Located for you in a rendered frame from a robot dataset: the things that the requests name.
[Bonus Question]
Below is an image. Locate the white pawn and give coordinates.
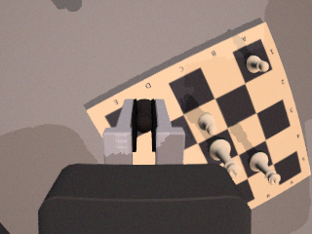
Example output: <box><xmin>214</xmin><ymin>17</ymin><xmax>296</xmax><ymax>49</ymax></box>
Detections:
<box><xmin>246</xmin><ymin>56</ymin><xmax>269</xmax><ymax>73</ymax></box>
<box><xmin>198</xmin><ymin>114</ymin><xmax>217</xmax><ymax>136</ymax></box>

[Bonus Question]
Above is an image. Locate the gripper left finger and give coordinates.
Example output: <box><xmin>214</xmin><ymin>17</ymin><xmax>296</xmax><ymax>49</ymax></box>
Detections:
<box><xmin>102</xmin><ymin>98</ymin><xmax>137</xmax><ymax>165</ymax></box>

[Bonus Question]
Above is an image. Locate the black pawn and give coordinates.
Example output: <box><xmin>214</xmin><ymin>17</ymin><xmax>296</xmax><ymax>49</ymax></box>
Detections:
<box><xmin>136</xmin><ymin>98</ymin><xmax>152</xmax><ymax>134</ymax></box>

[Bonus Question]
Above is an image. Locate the chessboard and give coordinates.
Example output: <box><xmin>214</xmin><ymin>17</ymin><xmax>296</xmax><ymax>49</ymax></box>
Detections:
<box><xmin>87</xmin><ymin>22</ymin><xmax>311</xmax><ymax>209</ymax></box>

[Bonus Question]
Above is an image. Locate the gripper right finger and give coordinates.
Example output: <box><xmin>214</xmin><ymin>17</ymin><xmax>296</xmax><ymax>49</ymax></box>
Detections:
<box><xmin>151</xmin><ymin>98</ymin><xmax>185</xmax><ymax>165</ymax></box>

